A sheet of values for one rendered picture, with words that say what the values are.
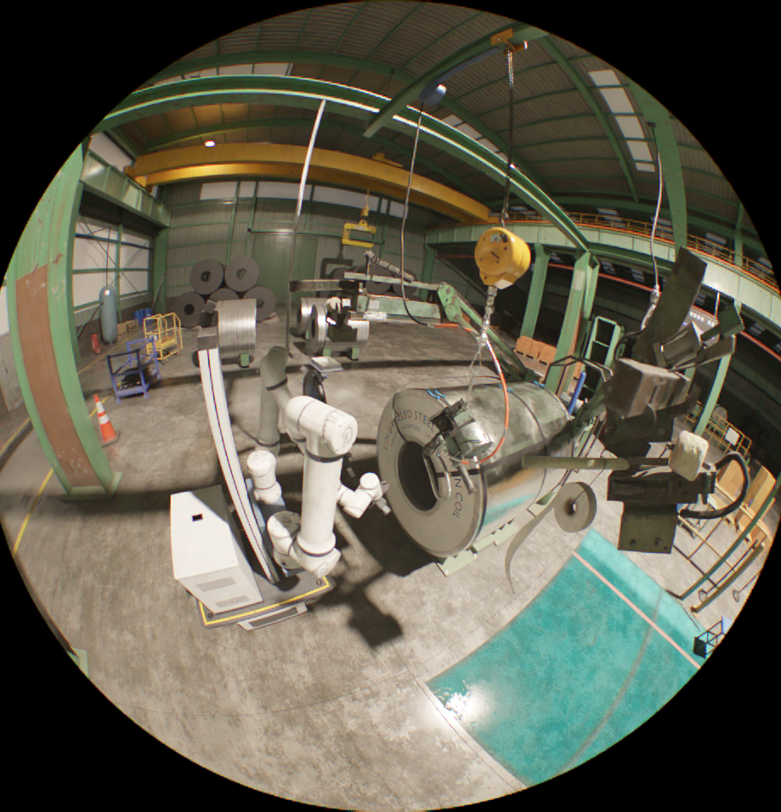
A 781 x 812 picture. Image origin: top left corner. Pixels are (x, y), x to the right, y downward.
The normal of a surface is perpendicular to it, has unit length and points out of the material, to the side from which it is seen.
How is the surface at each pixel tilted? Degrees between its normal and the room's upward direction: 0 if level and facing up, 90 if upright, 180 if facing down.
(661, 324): 90
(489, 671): 0
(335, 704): 0
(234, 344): 101
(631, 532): 90
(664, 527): 90
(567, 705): 0
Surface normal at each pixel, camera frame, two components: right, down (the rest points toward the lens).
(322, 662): 0.13, -0.89
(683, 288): -0.87, 0.11
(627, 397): -0.97, 0.05
